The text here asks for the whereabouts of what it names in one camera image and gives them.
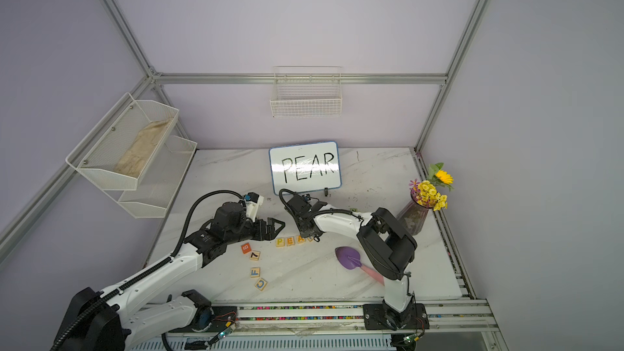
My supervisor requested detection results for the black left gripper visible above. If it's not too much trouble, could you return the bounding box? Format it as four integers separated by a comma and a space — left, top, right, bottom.
227, 217, 284, 245

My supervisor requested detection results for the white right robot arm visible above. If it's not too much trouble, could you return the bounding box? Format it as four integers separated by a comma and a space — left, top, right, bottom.
278, 188, 418, 315

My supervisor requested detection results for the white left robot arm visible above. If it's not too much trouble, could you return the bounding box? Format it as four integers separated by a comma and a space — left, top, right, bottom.
51, 193, 285, 350

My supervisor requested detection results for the blue framed whiteboard PEAR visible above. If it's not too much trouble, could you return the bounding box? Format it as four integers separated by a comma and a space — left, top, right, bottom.
268, 141, 342, 195

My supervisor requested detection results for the orange block white B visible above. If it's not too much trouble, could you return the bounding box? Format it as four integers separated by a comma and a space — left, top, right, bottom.
241, 243, 252, 254

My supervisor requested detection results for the wooden block blue F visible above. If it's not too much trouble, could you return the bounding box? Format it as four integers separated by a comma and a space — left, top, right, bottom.
250, 267, 261, 278

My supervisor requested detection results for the wooden block blue O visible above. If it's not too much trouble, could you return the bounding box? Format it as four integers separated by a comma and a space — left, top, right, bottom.
254, 278, 268, 291

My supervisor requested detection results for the dark glass vase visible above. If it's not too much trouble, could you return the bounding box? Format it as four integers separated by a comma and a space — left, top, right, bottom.
396, 195, 430, 237

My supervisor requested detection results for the yellow flower bouquet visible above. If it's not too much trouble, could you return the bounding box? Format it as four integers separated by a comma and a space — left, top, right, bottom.
410, 162, 454, 211

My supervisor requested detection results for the beige cloth in shelf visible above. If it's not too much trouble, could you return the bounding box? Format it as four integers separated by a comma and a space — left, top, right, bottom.
114, 120, 171, 178

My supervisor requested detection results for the white two-tier mesh shelf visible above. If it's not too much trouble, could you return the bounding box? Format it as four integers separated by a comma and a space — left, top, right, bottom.
66, 94, 197, 219

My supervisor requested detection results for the purple scoop pink handle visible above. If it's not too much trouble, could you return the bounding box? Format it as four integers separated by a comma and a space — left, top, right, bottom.
335, 246, 384, 284

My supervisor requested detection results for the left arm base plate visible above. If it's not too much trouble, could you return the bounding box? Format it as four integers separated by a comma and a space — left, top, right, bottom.
205, 305, 238, 333

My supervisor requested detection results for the white wire wall basket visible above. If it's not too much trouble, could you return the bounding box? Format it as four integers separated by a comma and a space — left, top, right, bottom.
270, 66, 343, 119

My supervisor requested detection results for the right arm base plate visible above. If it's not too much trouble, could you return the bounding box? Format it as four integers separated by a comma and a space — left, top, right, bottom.
362, 302, 430, 331

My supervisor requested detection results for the black corrugated cable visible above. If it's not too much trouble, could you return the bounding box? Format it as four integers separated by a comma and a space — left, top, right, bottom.
50, 189, 245, 351

